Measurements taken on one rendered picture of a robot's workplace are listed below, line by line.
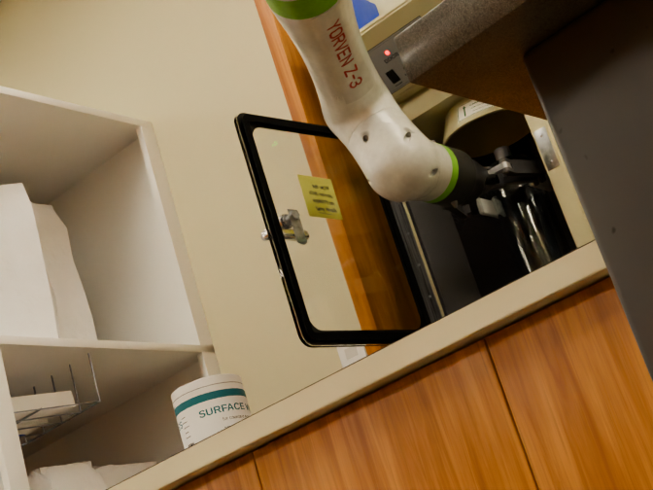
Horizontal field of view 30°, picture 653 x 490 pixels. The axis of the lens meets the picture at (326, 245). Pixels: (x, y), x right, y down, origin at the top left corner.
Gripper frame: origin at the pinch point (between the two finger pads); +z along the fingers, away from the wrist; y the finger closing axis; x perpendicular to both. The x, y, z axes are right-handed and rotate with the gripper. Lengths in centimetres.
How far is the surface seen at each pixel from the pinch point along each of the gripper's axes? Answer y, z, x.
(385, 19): 1.0, -21.7, -30.2
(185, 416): 62, -27, 16
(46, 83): 136, 32, -110
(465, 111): -0.5, -8.4, -14.6
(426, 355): 3, -40, 29
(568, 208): -12.0, -10.5, 10.0
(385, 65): 6.3, -17.3, -25.6
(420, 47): -46, -109, 28
